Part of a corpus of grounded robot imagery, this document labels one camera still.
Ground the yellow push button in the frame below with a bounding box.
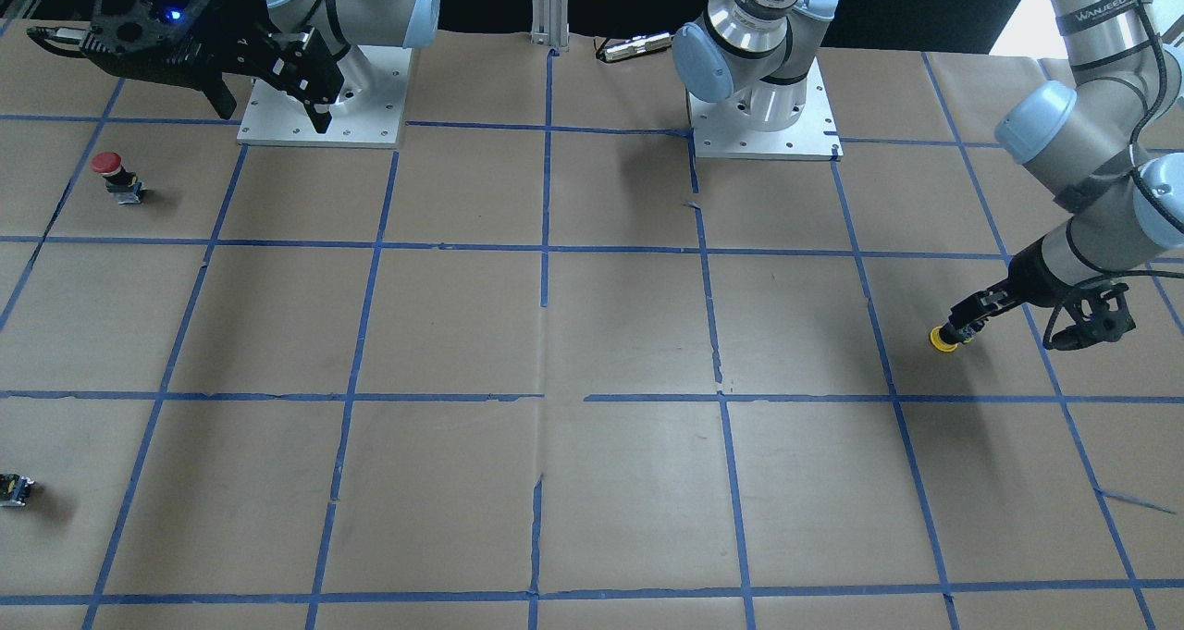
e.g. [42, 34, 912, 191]
[929, 322, 982, 353]

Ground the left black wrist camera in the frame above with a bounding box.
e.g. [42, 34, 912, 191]
[1042, 279, 1137, 352]

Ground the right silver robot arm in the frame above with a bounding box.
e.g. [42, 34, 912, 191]
[43, 0, 440, 144]

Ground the aluminium frame post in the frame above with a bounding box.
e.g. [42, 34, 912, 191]
[530, 0, 570, 52]

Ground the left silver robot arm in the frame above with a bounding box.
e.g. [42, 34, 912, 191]
[673, 0, 1180, 352]

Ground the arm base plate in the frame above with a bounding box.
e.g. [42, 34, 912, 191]
[686, 62, 845, 161]
[237, 45, 413, 150]

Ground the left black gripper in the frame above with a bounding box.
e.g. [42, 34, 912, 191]
[948, 248, 1072, 335]

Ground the red push button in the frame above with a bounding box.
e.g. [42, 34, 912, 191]
[90, 152, 143, 205]

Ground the brown paper table cover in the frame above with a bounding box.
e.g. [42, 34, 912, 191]
[1, 20, 1183, 629]

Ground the silver cable connector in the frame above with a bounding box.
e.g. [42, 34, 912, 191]
[596, 31, 673, 64]

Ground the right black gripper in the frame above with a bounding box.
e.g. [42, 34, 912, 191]
[78, 0, 345, 134]

